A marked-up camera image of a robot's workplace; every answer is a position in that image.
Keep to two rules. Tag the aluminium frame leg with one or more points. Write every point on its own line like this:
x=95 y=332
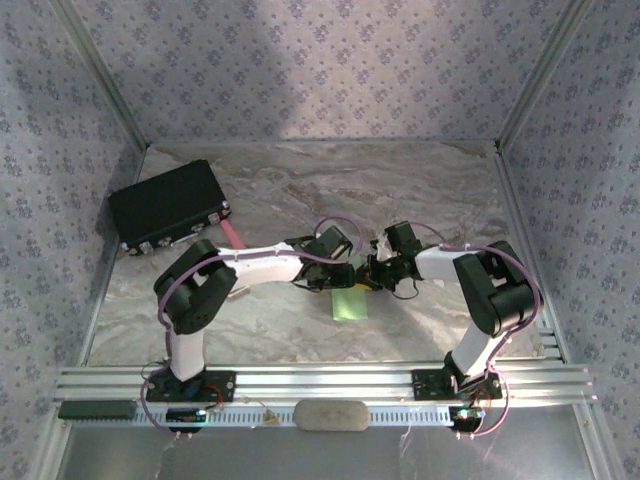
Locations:
x=55 y=450
x=590 y=440

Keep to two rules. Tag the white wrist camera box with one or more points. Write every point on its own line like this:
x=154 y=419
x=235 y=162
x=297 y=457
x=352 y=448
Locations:
x=386 y=248
x=342 y=251

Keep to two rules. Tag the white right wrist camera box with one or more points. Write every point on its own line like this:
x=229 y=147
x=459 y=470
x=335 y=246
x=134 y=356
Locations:
x=386 y=248

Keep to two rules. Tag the black flat bar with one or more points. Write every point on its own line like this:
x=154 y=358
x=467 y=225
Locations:
x=95 y=410

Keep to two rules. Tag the small beige tag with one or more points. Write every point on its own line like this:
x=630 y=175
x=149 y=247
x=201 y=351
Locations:
x=271 y=419

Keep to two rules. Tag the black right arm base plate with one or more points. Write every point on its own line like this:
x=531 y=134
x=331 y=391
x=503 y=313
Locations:
x=425 y=385

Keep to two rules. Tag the light green paper sheet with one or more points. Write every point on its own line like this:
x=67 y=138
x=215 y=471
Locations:
x=350 y=305

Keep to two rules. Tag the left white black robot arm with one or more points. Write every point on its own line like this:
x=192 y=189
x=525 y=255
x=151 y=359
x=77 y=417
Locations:
x=260 y=267

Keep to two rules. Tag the aluminium mounting rail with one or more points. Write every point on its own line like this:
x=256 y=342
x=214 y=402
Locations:
x=325 y=385

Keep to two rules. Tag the aluminium frame post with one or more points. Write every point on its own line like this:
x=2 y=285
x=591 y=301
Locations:
x=104 y=75
x=542 y=75

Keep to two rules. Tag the grey metal sheet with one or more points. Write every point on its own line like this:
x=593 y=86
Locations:
x=300 y=455

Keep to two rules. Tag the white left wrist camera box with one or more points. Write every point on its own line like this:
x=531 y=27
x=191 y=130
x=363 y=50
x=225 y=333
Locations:
x=342 y=251

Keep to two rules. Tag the small lit circuit board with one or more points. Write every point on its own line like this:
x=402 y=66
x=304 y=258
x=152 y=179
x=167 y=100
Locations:
x=182 y=415
x=467 y=415

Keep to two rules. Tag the grey oval pad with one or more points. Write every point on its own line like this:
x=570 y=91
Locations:
x=330 y=416

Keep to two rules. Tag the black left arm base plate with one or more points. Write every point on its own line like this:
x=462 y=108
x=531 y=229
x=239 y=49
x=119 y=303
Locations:
x=225 y=387

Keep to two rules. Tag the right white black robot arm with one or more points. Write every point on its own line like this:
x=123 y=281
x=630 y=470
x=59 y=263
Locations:
x=440 y=265

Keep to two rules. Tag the black hard case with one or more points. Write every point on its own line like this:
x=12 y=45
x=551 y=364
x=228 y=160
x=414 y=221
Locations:
x=165 y=200

